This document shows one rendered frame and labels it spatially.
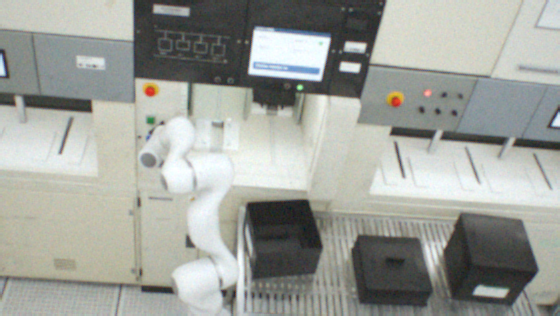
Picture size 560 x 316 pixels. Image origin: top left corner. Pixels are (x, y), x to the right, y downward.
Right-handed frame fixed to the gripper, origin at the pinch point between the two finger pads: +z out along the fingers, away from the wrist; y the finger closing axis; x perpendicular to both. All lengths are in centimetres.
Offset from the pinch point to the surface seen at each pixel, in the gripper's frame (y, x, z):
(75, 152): -55, -14, 12
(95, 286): -77, -98, 21
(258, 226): 25, -55, 4
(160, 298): -43, -110, 24
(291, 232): 38, -60, 5
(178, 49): 12.1, 32.0, -6.8
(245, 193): 18, -44, 16
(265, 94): 25, -16, 63
